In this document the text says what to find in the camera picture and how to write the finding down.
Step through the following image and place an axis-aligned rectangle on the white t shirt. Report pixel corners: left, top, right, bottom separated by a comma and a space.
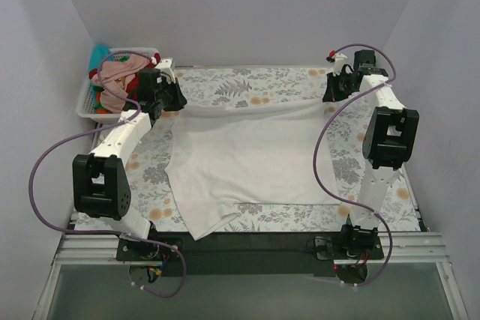
166, 100, 338, 240

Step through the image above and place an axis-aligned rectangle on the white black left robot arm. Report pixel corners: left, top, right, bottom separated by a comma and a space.
72, 66, 187, 260

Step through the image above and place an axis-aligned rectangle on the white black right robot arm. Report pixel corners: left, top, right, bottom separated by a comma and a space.
316, 48, 419, 263

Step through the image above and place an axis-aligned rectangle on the red t shirt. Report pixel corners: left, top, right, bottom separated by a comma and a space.
124, 53, 161, 100

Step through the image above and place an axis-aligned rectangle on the pink t shirt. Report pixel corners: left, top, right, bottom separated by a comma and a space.
90, 57, 137, 114

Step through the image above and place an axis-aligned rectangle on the green garment in basket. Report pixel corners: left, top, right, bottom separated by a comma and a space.
93, 87, 110, 114

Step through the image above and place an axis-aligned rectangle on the floral patterned table mat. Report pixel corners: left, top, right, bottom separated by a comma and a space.
73, 65, 422, 233

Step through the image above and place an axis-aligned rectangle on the teal t shirt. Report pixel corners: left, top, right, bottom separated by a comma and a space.
88, 44, 111, 79

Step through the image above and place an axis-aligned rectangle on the white plastic laundry basket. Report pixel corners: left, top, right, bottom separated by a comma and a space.
76, 47, 160, 124

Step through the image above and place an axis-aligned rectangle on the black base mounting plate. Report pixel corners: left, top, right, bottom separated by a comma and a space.
115, 232, 386, 277

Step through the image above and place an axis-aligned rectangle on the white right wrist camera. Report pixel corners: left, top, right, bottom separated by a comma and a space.
326, 51, 349, 76

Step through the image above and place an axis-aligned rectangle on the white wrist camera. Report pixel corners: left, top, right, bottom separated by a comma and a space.
151, 57, 177, 84
326, 51, 349, 76

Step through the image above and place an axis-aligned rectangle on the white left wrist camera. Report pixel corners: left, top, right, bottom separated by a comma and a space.
151, 57, 177, 84

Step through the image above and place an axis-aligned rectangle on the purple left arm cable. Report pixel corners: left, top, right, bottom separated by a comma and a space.
28, 49, 188, 298

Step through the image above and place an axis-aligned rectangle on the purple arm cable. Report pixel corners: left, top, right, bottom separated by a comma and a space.
28, 49, 188, 298
313, 43, 398, 288

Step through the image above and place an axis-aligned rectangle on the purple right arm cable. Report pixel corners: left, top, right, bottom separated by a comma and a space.
313, 43, 398, 288

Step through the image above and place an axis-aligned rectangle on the aluminium frame rail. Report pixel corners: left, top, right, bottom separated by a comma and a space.
52, 232, 125, 265

